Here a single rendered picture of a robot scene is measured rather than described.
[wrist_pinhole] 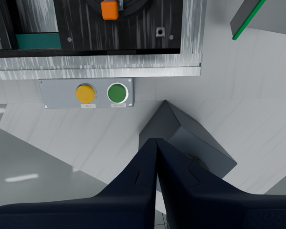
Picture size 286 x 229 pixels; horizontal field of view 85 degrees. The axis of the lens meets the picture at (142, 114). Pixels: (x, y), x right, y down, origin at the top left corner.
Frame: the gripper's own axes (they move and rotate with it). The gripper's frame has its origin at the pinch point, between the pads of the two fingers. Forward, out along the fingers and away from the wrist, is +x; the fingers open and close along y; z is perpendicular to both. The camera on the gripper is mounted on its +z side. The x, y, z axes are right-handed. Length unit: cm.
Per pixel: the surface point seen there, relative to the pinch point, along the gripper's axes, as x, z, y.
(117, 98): 28.2, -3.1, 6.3
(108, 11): 18.6, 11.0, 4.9
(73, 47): 28.6, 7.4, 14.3
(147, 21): 28.6, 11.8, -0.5
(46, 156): 125, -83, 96
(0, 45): 28.7, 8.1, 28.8
